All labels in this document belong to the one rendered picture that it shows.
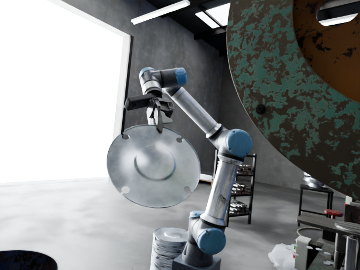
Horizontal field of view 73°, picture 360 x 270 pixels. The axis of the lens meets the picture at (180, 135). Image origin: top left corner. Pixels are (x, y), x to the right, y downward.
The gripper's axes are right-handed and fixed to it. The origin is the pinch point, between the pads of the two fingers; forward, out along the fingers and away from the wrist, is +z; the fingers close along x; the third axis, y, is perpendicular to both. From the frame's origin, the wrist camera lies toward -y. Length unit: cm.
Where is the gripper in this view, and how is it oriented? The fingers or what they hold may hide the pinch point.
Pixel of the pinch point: (158, 130)
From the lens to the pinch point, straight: 83.1
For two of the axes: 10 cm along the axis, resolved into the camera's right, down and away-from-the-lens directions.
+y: 8.9, 1.0, 4.5
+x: -3.8, 6.9, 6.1
